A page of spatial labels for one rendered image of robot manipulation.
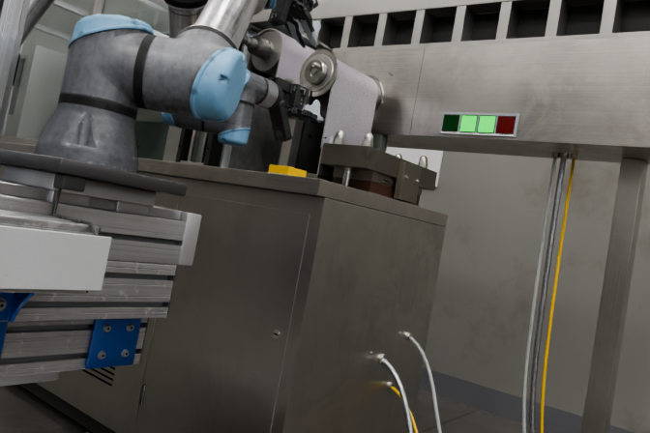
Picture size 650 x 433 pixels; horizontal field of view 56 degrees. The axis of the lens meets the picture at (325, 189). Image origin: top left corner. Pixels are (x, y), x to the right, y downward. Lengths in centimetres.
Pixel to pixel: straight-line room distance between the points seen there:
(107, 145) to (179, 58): 17
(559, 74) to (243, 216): 98
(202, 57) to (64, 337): 47
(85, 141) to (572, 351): 278
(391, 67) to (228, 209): 83
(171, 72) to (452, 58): 126
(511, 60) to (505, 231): 163
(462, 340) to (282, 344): 212
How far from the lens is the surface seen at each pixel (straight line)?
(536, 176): 343
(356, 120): 195
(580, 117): 184
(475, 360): 350
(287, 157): 184
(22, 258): 77
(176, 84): 95
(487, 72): 198
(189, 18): 141
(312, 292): 146
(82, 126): 97
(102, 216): 96
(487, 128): 192
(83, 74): 98
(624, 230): 193
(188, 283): 174
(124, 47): 98
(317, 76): 187
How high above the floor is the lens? 79
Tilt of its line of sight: 4 degrees up
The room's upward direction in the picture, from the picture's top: 10 degrees clockwise
